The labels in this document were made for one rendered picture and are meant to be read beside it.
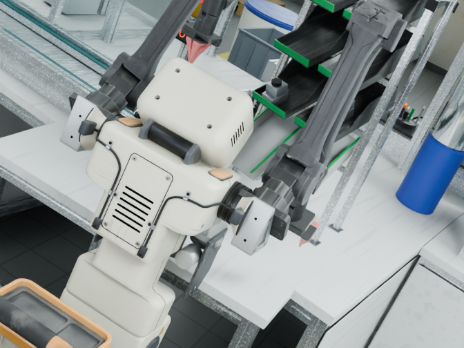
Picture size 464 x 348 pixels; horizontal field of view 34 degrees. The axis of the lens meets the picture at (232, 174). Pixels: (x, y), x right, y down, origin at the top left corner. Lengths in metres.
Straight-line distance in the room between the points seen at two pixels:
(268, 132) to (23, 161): 0.71
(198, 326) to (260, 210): 1.79
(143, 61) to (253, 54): 2.71
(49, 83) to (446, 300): 1.49
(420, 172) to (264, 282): 1.06
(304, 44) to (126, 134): 0.80
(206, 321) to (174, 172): 1.86
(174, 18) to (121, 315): 0.65
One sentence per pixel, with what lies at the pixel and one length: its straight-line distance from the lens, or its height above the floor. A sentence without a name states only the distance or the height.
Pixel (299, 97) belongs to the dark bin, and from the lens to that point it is 2.21.
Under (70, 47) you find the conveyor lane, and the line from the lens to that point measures 2.81.
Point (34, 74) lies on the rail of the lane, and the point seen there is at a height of 0.91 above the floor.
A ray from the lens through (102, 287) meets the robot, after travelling 1.71.
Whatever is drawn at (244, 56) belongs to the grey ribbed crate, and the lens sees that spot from 4.41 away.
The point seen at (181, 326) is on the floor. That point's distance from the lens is 3.20.
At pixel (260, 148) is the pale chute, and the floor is 1.06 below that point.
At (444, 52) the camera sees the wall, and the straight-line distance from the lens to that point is 10.50.
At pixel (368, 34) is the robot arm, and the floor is 1.58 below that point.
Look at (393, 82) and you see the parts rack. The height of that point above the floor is 1.40.
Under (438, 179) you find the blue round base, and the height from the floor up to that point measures 1.01.
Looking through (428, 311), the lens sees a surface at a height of 0.67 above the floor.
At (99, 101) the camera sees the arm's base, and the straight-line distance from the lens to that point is 1.67.
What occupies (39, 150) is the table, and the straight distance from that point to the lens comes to 2.20.
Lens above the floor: 1.84
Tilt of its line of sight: 23 degrees down
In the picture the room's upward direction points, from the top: 24 degrees clockwise
